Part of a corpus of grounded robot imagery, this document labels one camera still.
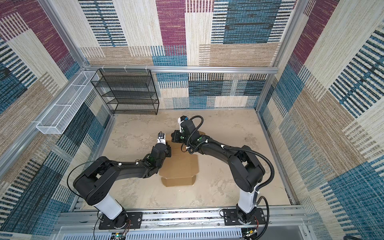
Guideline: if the brown cardboard box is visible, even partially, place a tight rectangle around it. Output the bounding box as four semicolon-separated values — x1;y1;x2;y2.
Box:
159;132;200;188

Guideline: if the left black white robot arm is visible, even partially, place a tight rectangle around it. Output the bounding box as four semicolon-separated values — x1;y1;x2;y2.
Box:
73;143;172;229

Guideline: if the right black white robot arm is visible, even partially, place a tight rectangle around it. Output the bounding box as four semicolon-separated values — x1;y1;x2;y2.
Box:
171;116;275;225

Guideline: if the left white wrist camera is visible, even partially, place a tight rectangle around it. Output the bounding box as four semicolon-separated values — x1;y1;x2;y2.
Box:
157;132;167;145

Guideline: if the black wire shelf rack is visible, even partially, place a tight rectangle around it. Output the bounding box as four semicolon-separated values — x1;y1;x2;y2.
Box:
91;69;160;115

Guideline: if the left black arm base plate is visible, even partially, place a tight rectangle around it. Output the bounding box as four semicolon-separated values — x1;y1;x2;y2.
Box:
98;211;143;230

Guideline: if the right black corrugated cable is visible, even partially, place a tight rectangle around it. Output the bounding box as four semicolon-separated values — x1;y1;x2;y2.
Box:
221;145;275;240

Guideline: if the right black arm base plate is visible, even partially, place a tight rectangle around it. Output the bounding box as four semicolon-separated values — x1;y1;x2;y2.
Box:
219;208;267;226

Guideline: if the white wire mesh basket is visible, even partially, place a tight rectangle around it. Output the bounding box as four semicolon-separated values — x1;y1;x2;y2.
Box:
36;71;96;135

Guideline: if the aluminium front rail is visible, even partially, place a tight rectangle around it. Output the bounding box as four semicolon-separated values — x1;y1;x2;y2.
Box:
50;206;316;240

